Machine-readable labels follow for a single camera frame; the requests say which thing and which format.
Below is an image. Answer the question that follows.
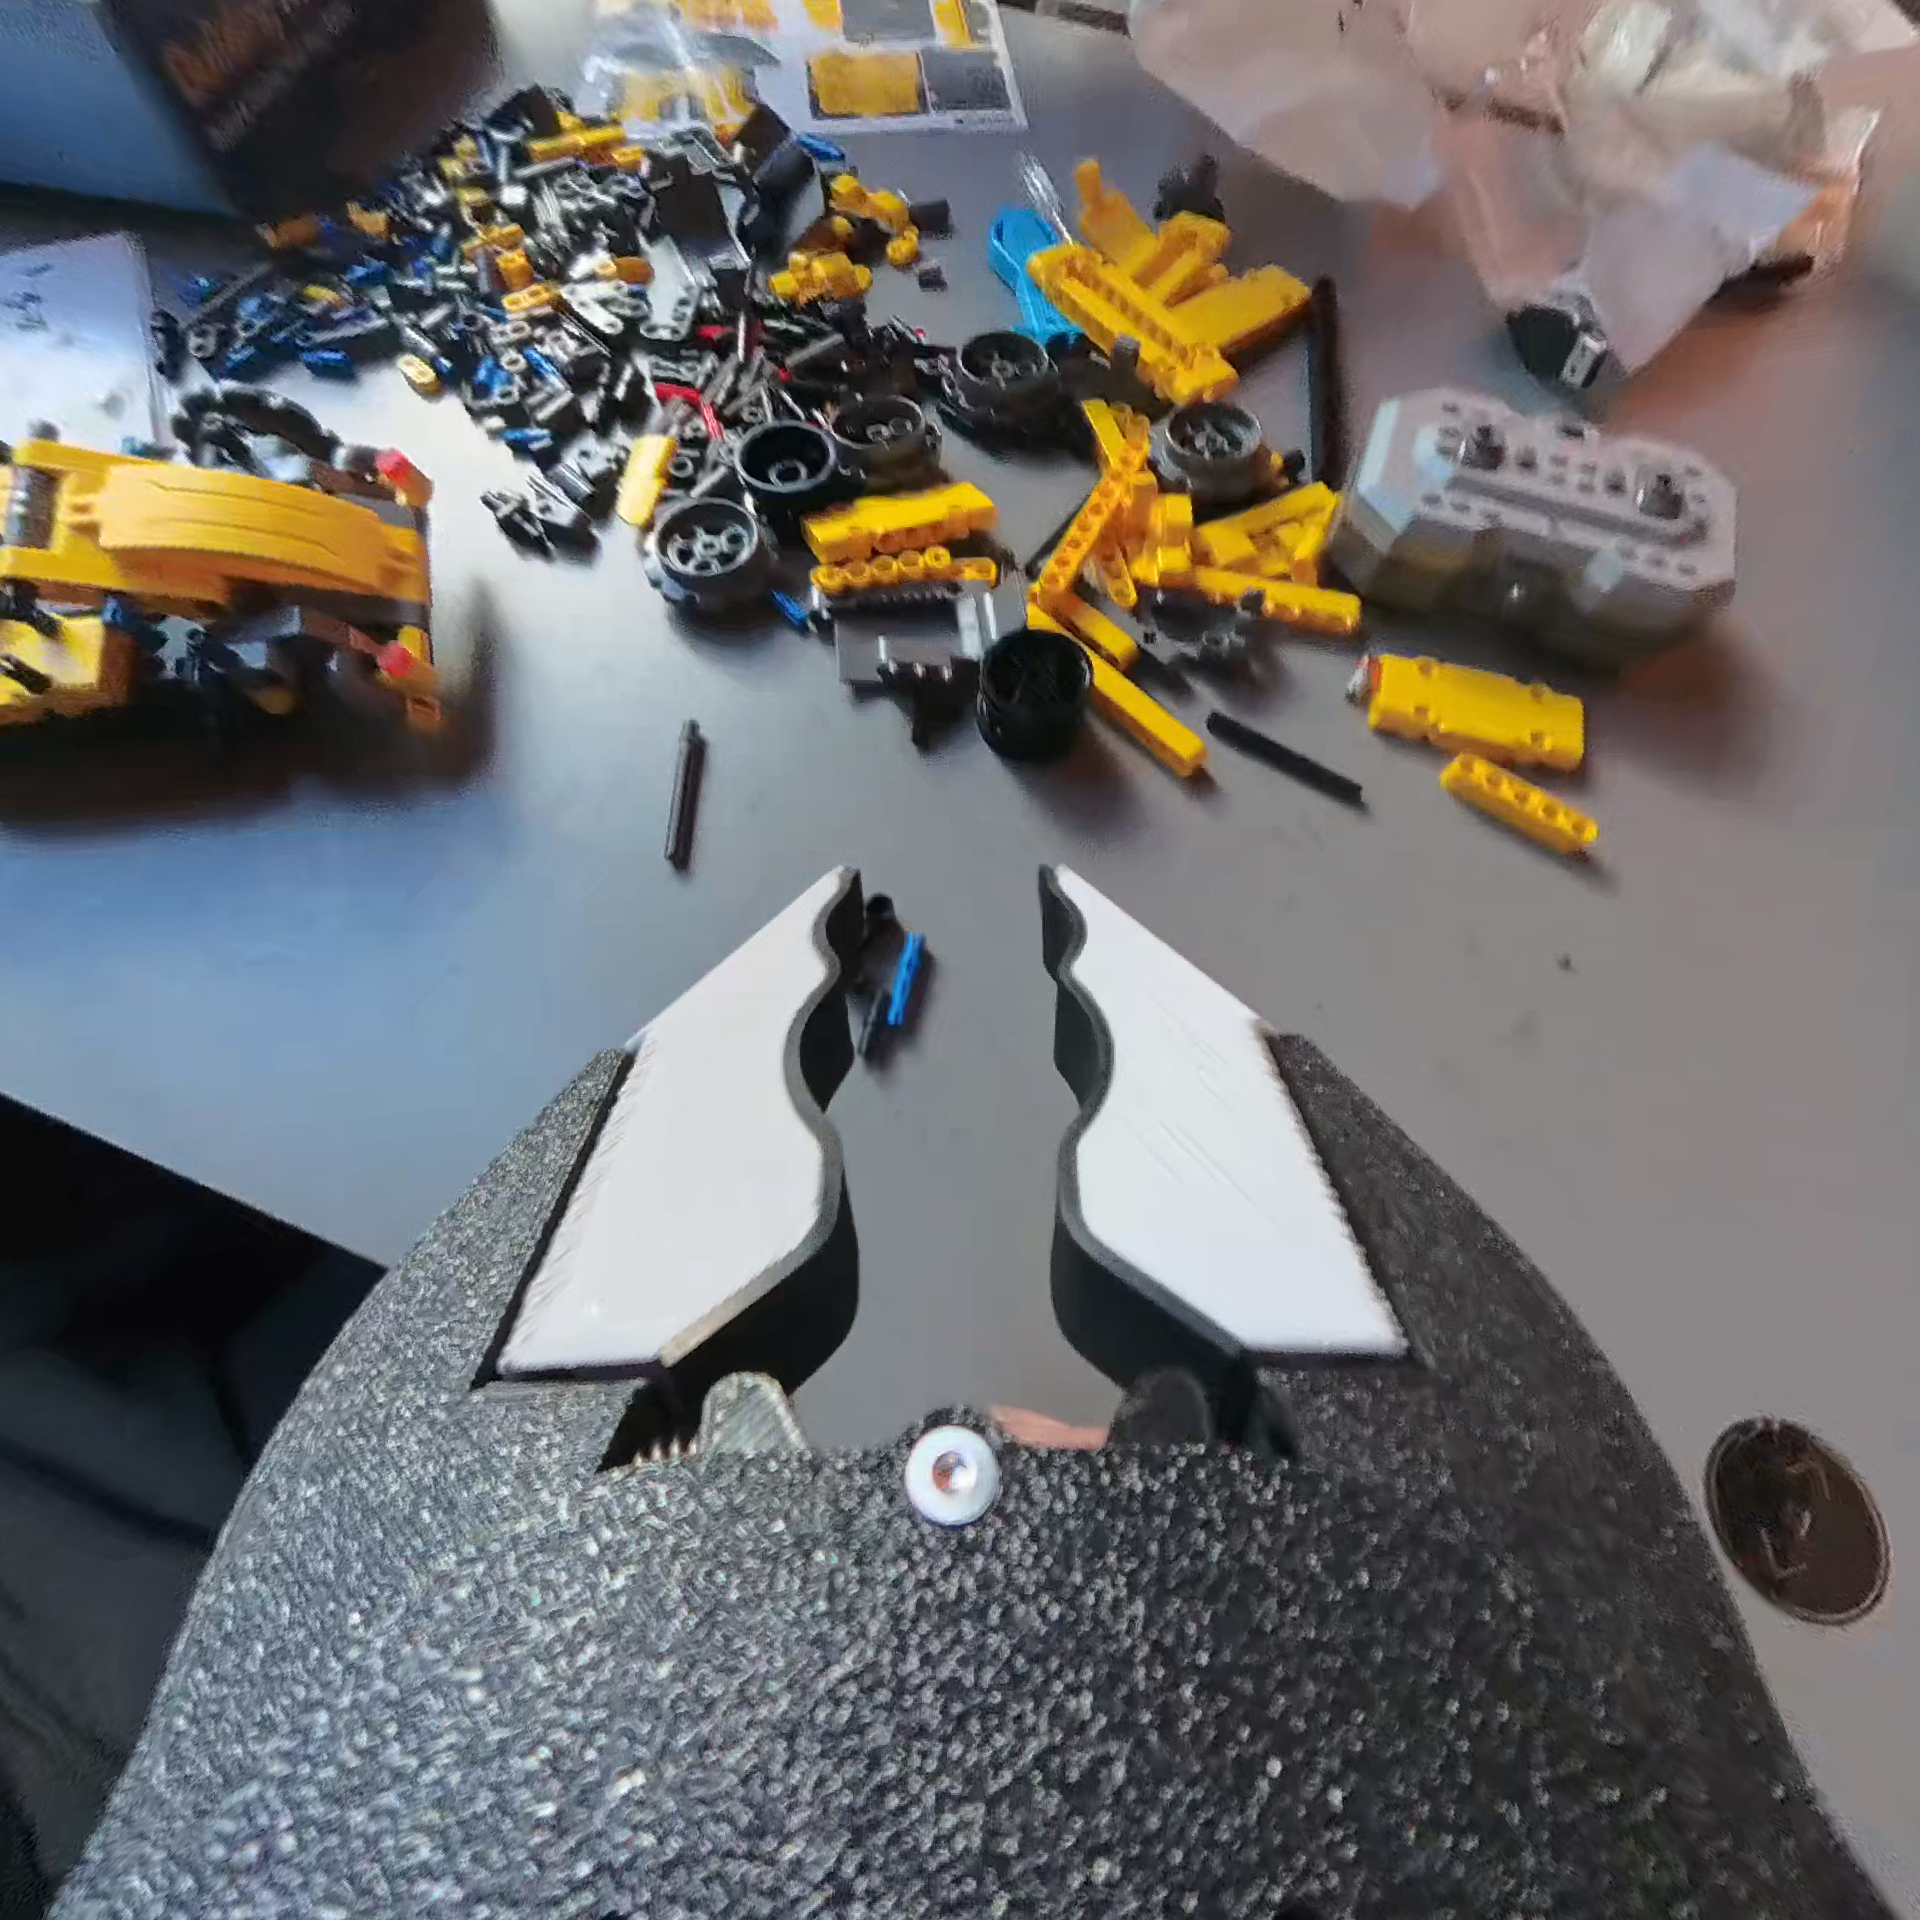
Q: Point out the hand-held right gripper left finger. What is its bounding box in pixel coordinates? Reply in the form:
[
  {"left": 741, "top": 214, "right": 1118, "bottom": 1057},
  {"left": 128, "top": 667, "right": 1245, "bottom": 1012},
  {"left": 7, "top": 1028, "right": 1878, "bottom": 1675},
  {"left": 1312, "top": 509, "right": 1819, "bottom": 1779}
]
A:
[{"left": 495, "top": 871, "right": 873, "bottom": 1385}]

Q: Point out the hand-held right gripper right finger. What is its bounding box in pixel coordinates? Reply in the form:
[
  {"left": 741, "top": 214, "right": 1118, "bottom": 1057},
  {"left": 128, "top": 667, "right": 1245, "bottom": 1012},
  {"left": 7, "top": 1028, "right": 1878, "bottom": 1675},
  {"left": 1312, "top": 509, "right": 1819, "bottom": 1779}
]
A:
[{"left": 1039, "top": 865, "right": 1408, "bottom": 1367}]

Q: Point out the blue pin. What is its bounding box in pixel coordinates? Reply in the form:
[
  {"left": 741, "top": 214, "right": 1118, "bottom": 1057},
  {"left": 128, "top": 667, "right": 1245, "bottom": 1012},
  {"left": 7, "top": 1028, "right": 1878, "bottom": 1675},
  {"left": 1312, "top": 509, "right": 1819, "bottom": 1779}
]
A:
[{"left": 864, "top": 929, "right": 928, "bottom": 1059}]

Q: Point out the black axle rod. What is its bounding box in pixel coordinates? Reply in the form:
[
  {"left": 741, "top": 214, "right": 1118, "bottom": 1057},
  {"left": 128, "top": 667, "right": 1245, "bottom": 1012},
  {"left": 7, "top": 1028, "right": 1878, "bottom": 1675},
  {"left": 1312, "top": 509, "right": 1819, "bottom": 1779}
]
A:
[
  {"left": 662, "top": 718, "right": 713, "bottom": 877},
  {"left": 1205, "top": 708, "right": 1368, "bottom": 812}
]

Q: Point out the yellow black brick vehicle model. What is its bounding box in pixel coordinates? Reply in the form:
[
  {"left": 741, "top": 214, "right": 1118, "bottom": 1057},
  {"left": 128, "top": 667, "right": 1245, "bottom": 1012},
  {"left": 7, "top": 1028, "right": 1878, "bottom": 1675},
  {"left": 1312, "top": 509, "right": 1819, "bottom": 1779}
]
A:
[{"left": 0, "top": 429, "right": 453, "bottom": 741}]

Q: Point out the pile of brick parts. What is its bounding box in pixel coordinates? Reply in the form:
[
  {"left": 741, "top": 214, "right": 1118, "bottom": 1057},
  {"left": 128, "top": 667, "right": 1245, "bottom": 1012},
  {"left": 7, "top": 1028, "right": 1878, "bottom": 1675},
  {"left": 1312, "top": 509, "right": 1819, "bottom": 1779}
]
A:
[{"left": 150, "top": 75, "right": 1607, "bottom": 873}]

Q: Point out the instruction booklet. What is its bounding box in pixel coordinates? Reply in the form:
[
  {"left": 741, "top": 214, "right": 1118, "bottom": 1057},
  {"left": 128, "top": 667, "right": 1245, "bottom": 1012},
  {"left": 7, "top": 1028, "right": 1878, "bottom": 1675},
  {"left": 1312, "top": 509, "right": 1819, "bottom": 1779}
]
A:
[{"left": 0, "top": 236, "right": 174, "bottom": 453}]

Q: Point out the grey desk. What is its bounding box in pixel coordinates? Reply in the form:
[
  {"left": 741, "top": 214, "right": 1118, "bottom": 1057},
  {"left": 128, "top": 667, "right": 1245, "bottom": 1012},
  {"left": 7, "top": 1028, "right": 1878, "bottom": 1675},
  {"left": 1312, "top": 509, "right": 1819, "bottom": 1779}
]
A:
[{"left": 0, "top": 0, "right": 1920, "bottom": 1892}]

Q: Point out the grey battery box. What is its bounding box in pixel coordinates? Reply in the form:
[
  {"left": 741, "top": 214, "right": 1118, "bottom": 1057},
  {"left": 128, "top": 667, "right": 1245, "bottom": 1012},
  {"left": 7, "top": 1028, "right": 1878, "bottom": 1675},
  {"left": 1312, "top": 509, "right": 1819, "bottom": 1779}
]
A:
[{"left": 1329, "top": 383, "right": 1743, "bottom": 667}]

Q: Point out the crumpled clear plastic bag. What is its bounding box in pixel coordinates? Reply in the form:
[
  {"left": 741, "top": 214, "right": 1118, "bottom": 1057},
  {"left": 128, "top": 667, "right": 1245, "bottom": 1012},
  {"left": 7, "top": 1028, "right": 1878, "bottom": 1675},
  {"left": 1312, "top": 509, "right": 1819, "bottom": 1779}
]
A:
[{"left": 1127, "top": 0, "right": 1885, "bottom": 387}]

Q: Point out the yellow printed sheet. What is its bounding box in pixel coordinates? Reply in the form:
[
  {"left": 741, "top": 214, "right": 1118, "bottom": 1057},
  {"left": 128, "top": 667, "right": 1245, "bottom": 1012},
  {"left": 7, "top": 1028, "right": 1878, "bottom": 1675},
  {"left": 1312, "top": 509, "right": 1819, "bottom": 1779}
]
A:
[{"left": 584, "top": 0, "right": 1028, "bottom": 137}]

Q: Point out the blue cardboard box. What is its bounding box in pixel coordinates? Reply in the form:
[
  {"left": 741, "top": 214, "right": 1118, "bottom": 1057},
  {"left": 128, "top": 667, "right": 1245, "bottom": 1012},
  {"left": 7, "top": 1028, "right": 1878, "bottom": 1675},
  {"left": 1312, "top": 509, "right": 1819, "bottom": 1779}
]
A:
[{"left": 92, "top": 0, "right": 503, "bottom": 217}]

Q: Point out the round desk cable grommet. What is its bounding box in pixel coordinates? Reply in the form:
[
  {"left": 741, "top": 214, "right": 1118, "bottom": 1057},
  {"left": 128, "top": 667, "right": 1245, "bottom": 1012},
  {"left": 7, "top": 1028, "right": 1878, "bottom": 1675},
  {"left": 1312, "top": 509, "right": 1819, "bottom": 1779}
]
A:
[{"left": 1703, "top": 1418, "right": 1894, "bottom": 1631}]

